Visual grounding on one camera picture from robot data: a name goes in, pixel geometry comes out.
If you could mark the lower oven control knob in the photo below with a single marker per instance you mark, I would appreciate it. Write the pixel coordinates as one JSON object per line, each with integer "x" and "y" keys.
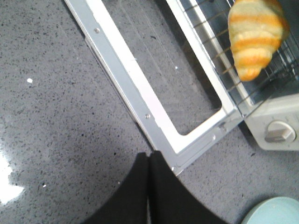
{"x": 279, "y": 131}

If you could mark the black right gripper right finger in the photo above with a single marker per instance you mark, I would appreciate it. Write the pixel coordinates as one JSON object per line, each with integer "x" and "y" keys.
{"x": 170, "y": 202}

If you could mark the glass oven door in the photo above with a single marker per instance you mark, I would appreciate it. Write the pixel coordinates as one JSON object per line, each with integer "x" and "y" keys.
{"x": 113, "y": 54}

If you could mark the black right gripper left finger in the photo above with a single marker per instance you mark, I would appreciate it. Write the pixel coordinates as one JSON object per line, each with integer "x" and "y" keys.
{"x": 128, "y": 204}

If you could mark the white Toshiba toaster oven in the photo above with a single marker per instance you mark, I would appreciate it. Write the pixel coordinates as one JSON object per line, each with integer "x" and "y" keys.
{"x": 282, "y": 105}

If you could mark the light green round plate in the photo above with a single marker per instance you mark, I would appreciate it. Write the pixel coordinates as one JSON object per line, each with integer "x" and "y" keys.
{"x": 276, "y": 210}

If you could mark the metal wire oven rack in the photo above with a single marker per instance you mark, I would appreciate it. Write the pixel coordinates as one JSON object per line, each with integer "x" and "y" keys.
{"x": 208, "y": 20}

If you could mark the orange striped croissant bread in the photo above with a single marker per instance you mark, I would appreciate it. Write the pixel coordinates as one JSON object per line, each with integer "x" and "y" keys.
{"x": 256, "y": 31}

